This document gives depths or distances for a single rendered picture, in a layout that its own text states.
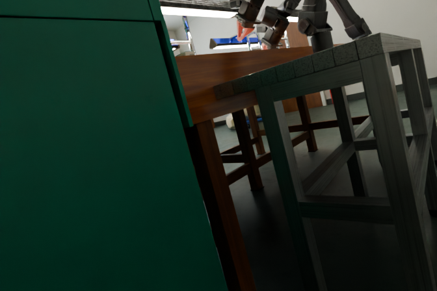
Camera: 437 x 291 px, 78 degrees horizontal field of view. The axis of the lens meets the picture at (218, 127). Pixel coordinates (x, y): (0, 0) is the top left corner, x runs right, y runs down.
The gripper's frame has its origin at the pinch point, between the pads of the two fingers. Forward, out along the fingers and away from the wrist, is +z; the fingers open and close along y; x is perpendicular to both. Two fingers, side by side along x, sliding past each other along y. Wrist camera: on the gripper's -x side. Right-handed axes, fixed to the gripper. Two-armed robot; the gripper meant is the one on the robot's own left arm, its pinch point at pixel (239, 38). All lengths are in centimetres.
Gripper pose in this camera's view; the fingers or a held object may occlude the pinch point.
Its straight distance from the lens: 118.3
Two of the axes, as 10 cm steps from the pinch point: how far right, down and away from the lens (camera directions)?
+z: -3.5, 7.2, 6.0
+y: -6.9, 2.4, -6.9
